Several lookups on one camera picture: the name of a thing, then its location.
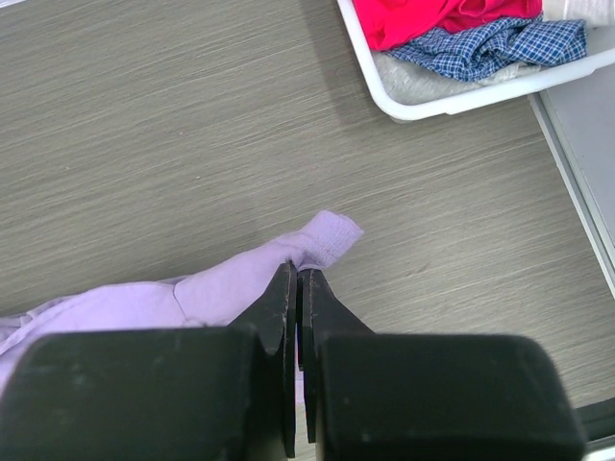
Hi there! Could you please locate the pink t-shirt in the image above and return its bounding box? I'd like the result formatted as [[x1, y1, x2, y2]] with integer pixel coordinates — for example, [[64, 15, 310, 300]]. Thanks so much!
[[353, 0, 543, 51]]

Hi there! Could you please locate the grey laundry basket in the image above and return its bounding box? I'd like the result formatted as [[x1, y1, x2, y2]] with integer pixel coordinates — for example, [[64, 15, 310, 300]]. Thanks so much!
[[337, 1, 614, 123]]

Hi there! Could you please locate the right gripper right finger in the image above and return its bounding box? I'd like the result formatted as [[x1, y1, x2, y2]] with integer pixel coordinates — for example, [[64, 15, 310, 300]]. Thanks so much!
[[297, 270, 587, 460]]

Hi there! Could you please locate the grey folded cloth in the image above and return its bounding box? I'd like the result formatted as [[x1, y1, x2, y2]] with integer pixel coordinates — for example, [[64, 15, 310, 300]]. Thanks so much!
[[372, 52, 541, 105]]

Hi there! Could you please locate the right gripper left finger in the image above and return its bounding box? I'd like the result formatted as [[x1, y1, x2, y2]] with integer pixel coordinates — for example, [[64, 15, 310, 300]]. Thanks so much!
[[1, 263, 297, 460]]

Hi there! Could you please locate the blue checked shirt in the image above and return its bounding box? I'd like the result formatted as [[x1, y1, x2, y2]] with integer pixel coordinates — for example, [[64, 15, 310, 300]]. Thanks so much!
[[387, 17, 587, 83]]

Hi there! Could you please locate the lavender t-shirt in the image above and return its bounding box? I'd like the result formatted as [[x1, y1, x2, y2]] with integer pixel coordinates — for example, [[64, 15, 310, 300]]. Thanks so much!
[[1, 210, 363, 386]]

